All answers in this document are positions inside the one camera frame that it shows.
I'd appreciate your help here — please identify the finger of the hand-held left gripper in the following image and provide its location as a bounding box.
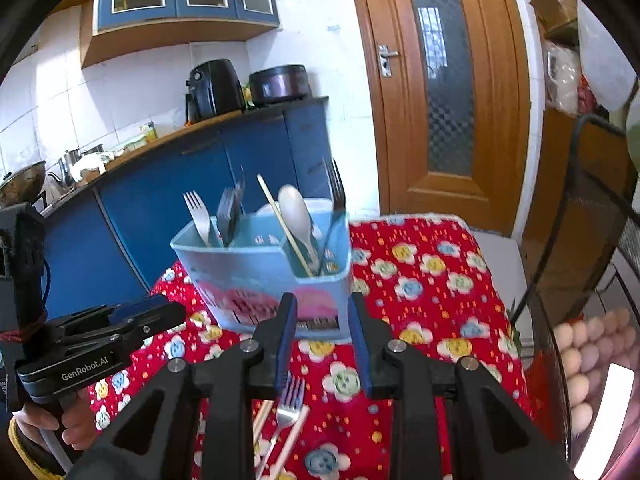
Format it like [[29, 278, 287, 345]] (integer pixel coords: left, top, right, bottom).
[[107, 294, 172, 323], [122, 301, 187, 343]]

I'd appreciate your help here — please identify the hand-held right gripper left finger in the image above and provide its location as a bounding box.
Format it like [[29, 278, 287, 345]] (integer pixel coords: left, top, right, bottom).
[[65, 291, 299, 480]]

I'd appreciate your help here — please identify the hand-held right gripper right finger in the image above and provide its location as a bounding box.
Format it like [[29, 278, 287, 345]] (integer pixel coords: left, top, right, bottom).
[[348, 291, 576, 480]]

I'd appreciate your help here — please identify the light blue utensil holder box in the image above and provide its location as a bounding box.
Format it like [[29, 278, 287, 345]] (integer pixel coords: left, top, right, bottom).
[[170, 199, 351, 343]]

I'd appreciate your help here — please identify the silver fork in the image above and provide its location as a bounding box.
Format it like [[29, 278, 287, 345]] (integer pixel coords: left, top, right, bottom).
[[255, 405, 311, 480]]

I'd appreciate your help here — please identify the beige plastic fork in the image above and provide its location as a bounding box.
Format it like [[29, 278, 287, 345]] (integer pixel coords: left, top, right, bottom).
[[183, 191, 223, 248]]

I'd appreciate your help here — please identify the wooden spoon with white handle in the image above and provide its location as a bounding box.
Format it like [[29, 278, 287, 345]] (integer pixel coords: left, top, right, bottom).
[[277, 185, 321, 271]]

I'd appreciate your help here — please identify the person's left hand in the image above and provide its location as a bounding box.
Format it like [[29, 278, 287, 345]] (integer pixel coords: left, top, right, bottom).
[[11, 391, 97, 453]]

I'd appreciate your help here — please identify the red smiley flower tablecloth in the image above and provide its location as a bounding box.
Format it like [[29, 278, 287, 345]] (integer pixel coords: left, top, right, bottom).
[[87, 215, 533, 480]]

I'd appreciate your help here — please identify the blue kitchen counter cabinet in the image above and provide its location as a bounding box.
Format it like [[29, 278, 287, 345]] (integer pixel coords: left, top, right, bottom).
[[0, 96, 351, 311]]

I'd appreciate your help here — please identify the white cloth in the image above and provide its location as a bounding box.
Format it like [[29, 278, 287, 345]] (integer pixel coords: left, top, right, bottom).
[[70, 152, 116, 183]]

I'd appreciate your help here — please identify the metal kettle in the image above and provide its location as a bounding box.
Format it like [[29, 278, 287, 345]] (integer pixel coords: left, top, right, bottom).
[[47, 147, 83, 186]]

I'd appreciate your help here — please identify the metal wok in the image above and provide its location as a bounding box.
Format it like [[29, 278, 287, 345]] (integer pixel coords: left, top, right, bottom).
[[0, 160, 48, 208]]

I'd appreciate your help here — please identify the pile of eggs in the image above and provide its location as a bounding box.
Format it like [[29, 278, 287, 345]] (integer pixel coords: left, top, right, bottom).
[[552, 307, 633, 436]]

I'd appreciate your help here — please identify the black air fryer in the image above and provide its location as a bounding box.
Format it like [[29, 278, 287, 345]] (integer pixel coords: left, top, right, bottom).
[[185, 59, 246, 123]]

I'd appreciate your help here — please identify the smartphone with lit screen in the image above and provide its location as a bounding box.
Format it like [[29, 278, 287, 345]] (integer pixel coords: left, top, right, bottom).
[[572, 362, 636, 480]]

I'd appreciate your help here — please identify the dark rice cooker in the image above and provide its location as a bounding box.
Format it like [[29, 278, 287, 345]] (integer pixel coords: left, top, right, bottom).
[[248, 64, 313, 106]]

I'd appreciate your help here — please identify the wooden door with glass pane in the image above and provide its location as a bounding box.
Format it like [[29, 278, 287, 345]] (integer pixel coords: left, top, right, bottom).
[[345, 0, 543, 238]]

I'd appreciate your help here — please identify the white plastic bag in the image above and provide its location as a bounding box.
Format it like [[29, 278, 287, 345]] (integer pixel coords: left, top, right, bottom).
[[577, 0, 640, 111]]

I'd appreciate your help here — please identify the cardboard box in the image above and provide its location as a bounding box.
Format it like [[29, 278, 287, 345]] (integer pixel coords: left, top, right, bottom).
[[527, 0, 578, 36]]

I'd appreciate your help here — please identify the black wire rack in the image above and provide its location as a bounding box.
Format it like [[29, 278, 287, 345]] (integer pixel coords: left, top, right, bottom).
[[510, 112, 640, 480]]

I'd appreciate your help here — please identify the metal door handle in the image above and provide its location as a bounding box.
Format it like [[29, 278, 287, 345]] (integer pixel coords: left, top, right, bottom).
[[377, 44, 400, 78]]

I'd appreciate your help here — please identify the blue wall cabinet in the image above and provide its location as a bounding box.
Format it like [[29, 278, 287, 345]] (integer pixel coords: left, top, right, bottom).
[[80, 0, 281, 68]]

